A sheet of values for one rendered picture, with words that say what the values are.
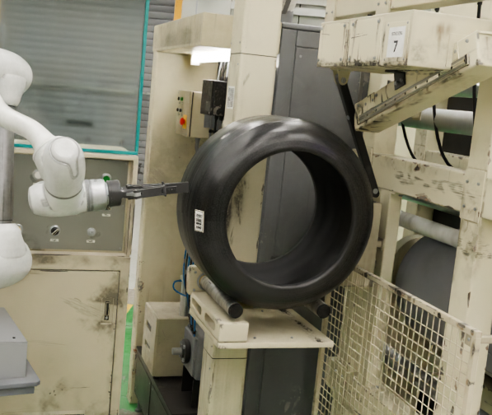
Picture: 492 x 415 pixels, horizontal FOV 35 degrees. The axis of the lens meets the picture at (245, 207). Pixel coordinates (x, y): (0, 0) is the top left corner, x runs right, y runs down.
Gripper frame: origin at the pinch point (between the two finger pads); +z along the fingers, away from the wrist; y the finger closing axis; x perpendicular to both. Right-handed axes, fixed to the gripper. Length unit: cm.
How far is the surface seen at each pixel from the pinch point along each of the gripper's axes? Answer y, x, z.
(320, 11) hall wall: 847, -102, 407
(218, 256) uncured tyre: -11.9, 18.8, 8.6
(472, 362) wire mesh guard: -61, 40, 59
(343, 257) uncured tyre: -12, 23, 47
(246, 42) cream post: 26, -41, 31
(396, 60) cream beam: -31, -34, 55
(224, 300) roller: -4.6, 34.2, 11.7
